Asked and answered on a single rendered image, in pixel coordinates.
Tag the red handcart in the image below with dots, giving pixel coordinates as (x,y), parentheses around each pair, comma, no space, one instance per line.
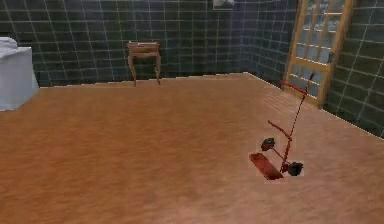
(265,165)

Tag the wooden glass pane door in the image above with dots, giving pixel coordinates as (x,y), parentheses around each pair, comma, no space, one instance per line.
(316,40)

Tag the brown wooden console table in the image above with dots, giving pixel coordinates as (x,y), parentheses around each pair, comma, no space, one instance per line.
(143,48)

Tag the white framed wall picture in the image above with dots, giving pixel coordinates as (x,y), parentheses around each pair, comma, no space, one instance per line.
(222,3)

